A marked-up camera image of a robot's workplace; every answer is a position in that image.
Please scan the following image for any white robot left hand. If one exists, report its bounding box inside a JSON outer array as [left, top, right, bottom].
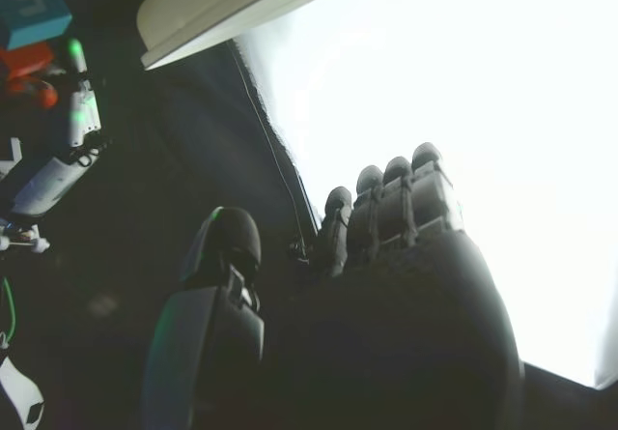
[[142, 142, 527, 430]]

